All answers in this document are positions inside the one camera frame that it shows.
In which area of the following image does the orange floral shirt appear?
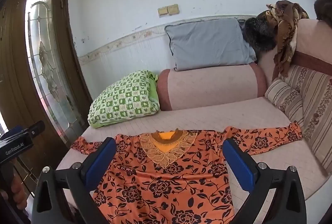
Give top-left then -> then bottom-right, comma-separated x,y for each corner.
71,121 -> 303,224

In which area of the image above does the grey pillow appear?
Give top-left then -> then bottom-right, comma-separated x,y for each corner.
165,18 -> 257,72

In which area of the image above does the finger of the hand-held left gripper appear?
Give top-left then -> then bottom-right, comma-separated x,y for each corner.
5,121 -> 46,140

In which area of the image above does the person's left hand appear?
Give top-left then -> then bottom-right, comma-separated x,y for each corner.
7,176 -> 28,211

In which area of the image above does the brown patterned scarf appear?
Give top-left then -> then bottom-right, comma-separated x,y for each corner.
266,0 -> 310,81

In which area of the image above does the large striped floral cushion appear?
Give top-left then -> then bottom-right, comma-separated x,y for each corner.
283,65 -> 332,176

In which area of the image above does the dark furry cloth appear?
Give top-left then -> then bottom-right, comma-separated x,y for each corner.
241,10 -> 279,59
314,0 -> 332,27

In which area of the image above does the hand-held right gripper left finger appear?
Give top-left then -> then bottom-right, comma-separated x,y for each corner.
31,137 -> 117,224

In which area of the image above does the wooden door with stained glass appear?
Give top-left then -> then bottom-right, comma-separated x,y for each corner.
0,0 -> 93,224

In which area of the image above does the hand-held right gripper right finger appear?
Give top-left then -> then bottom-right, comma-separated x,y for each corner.
222,138 -> 308,224

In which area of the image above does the green checked pillow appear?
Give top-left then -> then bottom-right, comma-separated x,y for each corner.
88,70 -> 160,129

